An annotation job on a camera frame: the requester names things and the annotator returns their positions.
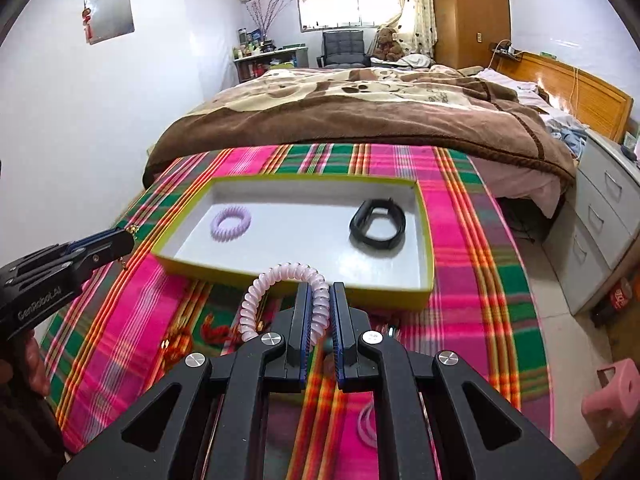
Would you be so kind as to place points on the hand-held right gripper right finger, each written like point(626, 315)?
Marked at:
point(337, 320)

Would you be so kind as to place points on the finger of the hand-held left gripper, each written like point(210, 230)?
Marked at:
point(90, 242)
point(105, 252)

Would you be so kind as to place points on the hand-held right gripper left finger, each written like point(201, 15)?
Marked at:
point(300, 320)

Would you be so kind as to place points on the yellow shallow box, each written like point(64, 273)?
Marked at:
point(300, 225)

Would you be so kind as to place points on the person's left forearm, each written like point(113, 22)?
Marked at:
point(25, 435)

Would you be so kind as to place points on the person's left hand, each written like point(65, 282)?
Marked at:
point(35, 370)

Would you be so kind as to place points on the black wristband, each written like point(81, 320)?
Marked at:
point(380, 247)

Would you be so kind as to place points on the pink green plaid cloth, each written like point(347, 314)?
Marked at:
point(475, 285)

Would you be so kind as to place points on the brown printed blanket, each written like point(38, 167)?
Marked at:
point(350, 110)

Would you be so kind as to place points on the red hanging ornament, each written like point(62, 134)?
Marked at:
point(88, 25)

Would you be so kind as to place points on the pink bed sheet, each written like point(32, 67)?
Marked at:
point(520, 180)

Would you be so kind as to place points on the shelf with bottles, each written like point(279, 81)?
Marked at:
point(280, 57)

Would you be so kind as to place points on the grey padded chair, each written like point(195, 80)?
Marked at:
point(342, 45)

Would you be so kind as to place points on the brown teddy bear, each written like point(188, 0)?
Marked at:
point(386, 45)

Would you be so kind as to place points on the grey drawer cabinet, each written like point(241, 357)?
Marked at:
point(600, 210)

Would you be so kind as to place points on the red soda bottle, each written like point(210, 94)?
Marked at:
point(622, 297)

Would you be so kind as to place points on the flower branches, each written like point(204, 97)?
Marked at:
point(265, 15)

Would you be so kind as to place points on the pink plastic stool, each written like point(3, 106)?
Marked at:
point(620, 400)

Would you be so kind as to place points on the blue clothing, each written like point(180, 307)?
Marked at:
point(567, 135)

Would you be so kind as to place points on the window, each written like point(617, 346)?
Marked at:
point(345, 10)

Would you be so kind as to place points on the power strip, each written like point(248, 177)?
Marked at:
point(505, 51)

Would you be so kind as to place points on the spotted curtain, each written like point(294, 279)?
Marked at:
point(417, 10)

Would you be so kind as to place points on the wooden wardrobe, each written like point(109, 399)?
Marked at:
point(470, 10)

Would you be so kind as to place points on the wooden headboard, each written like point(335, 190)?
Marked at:
point(595, 95)

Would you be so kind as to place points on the wall mirror panel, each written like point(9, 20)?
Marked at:
point(110, 17)

